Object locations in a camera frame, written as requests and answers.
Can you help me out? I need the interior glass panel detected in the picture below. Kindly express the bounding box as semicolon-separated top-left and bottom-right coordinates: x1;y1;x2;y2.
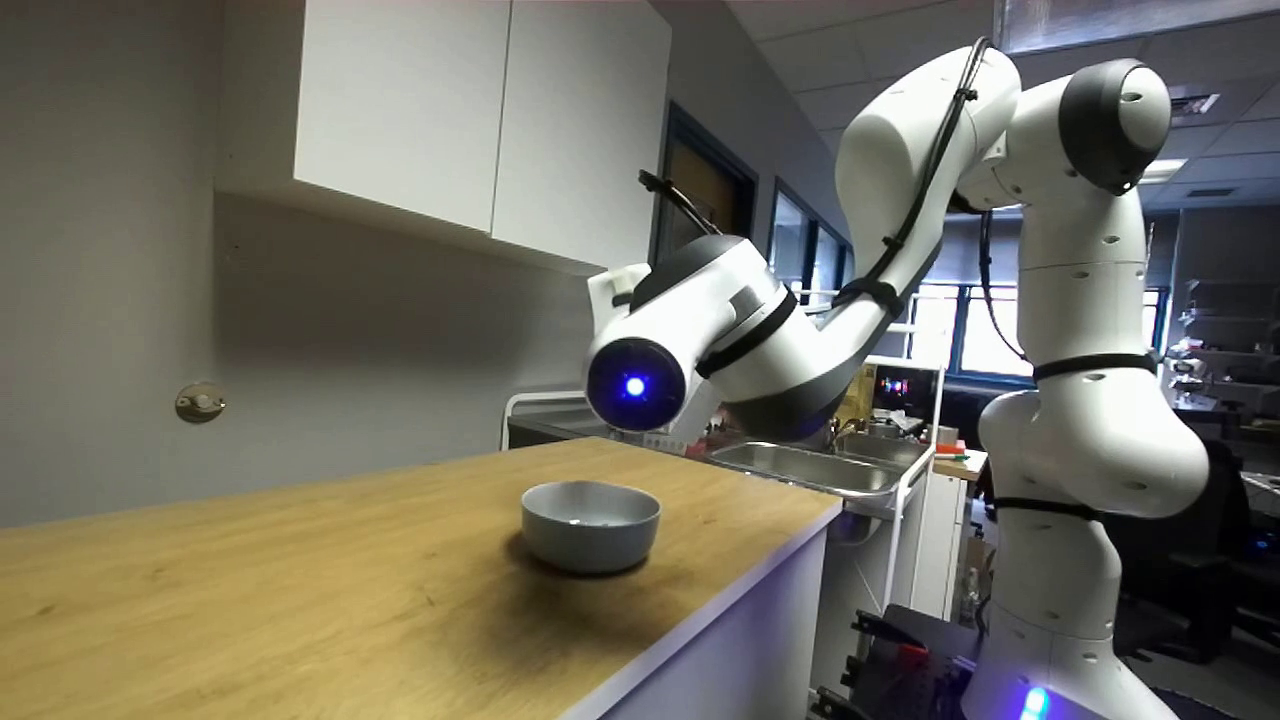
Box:
768;182;856;314

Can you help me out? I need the black office chair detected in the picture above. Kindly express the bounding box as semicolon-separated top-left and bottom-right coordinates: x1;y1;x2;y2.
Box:
1112;472;1258;663

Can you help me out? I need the white low cabinet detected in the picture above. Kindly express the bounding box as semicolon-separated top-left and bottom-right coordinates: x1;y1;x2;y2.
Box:
893;472;977;624

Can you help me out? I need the round wall knob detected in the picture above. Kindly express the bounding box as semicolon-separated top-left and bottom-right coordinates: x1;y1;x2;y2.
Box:
172;380;228;428

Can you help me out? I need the white wall-side rail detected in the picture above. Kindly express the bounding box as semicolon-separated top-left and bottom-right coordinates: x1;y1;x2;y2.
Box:
500;384;603;456

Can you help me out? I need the black equipment with red parts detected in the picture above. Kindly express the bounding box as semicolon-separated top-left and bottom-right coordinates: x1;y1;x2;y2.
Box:
835;602;984;720

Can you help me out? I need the grey ceramic bowl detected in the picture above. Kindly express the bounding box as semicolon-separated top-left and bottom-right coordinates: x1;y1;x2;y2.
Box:
517;477;665;581

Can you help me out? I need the stainless steel sink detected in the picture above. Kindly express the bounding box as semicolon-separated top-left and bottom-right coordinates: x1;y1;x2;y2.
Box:
513;401;936;504

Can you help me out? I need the white wall cabinet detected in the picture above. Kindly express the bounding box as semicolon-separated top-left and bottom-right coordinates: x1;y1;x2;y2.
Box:
214;0;675;282

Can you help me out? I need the bright exterior window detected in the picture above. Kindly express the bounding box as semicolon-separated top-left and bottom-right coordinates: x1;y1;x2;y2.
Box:
906;282;1169;392

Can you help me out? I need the white base cabinet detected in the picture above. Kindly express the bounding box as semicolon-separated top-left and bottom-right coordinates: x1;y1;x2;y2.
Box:
571;525;835;720

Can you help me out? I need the dark framed wooden door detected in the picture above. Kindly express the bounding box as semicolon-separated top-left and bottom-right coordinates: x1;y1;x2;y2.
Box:
649;104;764;273

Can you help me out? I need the yellow brown packet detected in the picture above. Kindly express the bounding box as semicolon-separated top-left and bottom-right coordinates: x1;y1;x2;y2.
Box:
835;364;886;431

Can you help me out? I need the bluish ceiling light panel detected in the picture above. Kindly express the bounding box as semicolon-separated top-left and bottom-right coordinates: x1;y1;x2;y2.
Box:
998;0;1280;58

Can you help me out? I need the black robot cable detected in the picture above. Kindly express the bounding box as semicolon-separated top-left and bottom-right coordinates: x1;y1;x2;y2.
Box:
852;35;998;304

